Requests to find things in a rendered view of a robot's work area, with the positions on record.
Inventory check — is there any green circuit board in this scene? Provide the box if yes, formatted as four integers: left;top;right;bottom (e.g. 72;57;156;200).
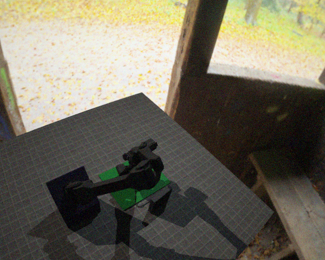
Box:
99;167;171;210

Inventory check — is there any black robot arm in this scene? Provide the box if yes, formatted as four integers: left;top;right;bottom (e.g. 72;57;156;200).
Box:
63;139;164;206

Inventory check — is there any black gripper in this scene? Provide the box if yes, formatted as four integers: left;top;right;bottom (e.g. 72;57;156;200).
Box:
116;156;141;176

